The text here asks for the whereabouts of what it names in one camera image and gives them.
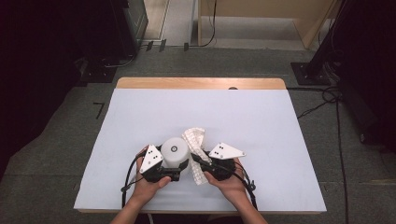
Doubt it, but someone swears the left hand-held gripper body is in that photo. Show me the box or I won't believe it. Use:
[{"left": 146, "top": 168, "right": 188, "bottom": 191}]
[{"left": 138, "top": 144, "right": 182, "bottom": 183}]

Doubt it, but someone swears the dark curtain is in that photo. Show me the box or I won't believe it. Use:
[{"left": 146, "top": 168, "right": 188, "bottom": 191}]
[{"left": 0, "top": 0, "right": 114, "bottom": 180}]

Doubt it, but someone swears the white paper table cover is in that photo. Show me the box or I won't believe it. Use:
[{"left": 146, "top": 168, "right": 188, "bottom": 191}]
[{"left": 73, "top": 88, "right": 327, "bottom": 213}]

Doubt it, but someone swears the grey floor cable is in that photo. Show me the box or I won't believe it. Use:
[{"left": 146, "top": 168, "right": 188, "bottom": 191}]
[{"left": 103, "top": 53, "right": 138, "bottom": 69}]

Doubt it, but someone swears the white textured cloth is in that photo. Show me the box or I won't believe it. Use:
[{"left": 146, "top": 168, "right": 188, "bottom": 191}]
[{"left": 181, "top": 126, "right": 209, "bottom": 187}]

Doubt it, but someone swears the black hanging cable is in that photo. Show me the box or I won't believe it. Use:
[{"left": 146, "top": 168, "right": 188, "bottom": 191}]
[{"left": 183, "top": 0, "right": 218, "bottom": 52}]

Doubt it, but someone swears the black flat stand base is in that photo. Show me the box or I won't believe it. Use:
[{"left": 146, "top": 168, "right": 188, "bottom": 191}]
[{"left": 81, "top": 59, "right": 119, "bottom": 84}]

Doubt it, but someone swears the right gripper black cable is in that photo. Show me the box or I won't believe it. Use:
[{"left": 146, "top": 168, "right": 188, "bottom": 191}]
[{"left": 214, "top": 162, "right": 259, "bottom": 211}]

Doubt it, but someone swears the light wooden desk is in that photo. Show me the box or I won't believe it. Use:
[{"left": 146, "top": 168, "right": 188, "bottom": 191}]
[{"left": 197, "top": 0, "right": 340, "bottom": 50}]

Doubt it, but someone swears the person's right hand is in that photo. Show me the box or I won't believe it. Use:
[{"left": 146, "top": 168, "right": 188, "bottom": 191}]
[{"left": 204, "top": 157, "right": 248, "bottom": 201}]

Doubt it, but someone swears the white cylindrical container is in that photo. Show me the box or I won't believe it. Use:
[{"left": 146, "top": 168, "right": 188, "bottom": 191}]
[{"left": 160, "top": 136, "right": 191, "bottom": 169}]

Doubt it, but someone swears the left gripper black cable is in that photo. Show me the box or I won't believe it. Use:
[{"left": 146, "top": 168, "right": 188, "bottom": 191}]
[{"left": 120, "top": 153, "right": 145, "bottom": 209}]

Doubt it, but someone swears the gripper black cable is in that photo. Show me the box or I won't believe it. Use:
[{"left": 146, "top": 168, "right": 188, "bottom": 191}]
[
  {"left": 214, "top": 162, "right": 259, "bottom": 211},
  {"left": 120, "top": 153, "right": 145, "bottom": 209}
]

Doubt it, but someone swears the black slanted stand with base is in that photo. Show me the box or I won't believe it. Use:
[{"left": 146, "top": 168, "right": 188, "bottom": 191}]
[{"left": 290, "top": 0, "right": 354, "bottom": 87}]

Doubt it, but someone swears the black cabinet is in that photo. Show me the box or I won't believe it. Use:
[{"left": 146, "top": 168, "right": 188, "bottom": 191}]
[{"left": 110, "top": 0, "right": 149, "bottom": 61}]

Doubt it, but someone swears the wooden table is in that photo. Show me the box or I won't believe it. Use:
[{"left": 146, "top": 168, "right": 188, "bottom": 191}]
[{"left": 78, "top": 77, "right": 323, "bottom": 216}]

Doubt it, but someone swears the long black floor cable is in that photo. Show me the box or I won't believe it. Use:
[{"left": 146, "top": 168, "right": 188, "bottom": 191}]
[{"left": 286, "top": 86, "right": 350, "bottom": 224}]

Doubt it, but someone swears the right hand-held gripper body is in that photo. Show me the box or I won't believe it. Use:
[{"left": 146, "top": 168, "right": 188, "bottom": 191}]
[{"left": 200, "top": 142, "right": 247, "bottom": 183}]

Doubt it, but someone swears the person's left hand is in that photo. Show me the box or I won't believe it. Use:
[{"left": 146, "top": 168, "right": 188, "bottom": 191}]
[{"left": 132, "top": 146, "right": 173, "bottom": 203}]

